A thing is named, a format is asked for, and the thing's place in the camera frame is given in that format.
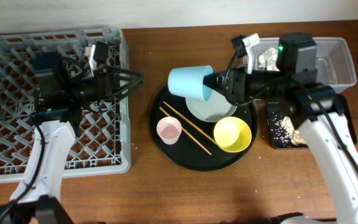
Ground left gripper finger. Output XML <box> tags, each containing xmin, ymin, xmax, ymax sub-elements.
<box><xmin>110</xmin><ymin>80</ymin><xmax>144</xmax><ymax>101</ymax></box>
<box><xmin>106</xmin><ymin>66</ymin><xmax>143</xmax><ymax>82</ymax></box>

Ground blue cup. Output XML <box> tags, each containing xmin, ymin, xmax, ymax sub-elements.
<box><xmin>167</xmin><ymin>65</ymin><xmax>213</xmax><ymax>101</ymax></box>

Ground grey plate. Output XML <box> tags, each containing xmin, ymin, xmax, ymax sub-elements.
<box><xmin>185</xmin><ymin>90</ymin><xmax>237</xmax><ymax>123</ymax></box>

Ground white paper waste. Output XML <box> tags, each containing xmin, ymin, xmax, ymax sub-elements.
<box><xmin>258</xmin><ymin>48</ymin><xmax>279</xmax><ymax>71</ymax></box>

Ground yellow bowl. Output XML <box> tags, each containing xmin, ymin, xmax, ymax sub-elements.
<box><xmin>213</xmin><ymin>116</ymin><xmax>252</xmax><ymax>153</ymax></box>

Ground pink cup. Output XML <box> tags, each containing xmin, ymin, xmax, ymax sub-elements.
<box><xmin>156</xmin><ymin>116</ymin><xmax>182</xmax><ymax>145</ymax></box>

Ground food scraps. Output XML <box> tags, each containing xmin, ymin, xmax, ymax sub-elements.
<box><xmin>272</xmin><ymin>115</ymin><xmax>306</xmax><ymax>148</ymax></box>

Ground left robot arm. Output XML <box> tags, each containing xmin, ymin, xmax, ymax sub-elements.
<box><xmin>0</xmin><ymin>52</ymin><xmax>144</xmax><ymax>223</ymax></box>

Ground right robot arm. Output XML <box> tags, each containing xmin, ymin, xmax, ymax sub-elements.
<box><xmin>203</xmin><ymin>33</ymin><xmax>358</xmax><ymax>223</ymax></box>

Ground grey dishwasher rack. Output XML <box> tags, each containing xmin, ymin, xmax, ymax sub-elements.
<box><xmin>0</xmin><ymin>28</ymin><xmax>131</xmax><ymax>184</ymax></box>

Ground upper wooden chopstick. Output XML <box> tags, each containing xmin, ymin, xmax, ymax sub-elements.
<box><xmin>163</xmin><ymin>101</ymin><xmax>217</xmax><ymax>145</ymax></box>

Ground wooden chopstick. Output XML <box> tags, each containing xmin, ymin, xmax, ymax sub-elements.
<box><xmin>159</xmin><ymin>107</ymin><xmax>212</xmax><ymax>156</ymax></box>
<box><xmin>163</xmin><ymin>101</ymin><xmax>217</xmax><ymax>145</ymax></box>

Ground lower wooden chopstick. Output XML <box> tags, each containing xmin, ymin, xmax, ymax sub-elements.
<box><xmin>159</xmin><ymin>107</ymin><xmax>212</xmax><ymax>156</ymax></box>

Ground round black tray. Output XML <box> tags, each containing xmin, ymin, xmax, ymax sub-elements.
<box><xmin>150</xmin><ymin>86</ymin><xmax>251</xmax><ymax>171</ymax></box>

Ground black rectangular tray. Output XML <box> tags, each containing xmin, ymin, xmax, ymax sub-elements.
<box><xmin>265</xmin><ymin>93</ymin><xmax>358</xmax><ymax>149</ymax></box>

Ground clear plastic bin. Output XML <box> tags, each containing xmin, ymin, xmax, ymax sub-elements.
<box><xmin>254</xmin><ymin>37</ymin><xmax>357</xmax><ymax>93</ymax></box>

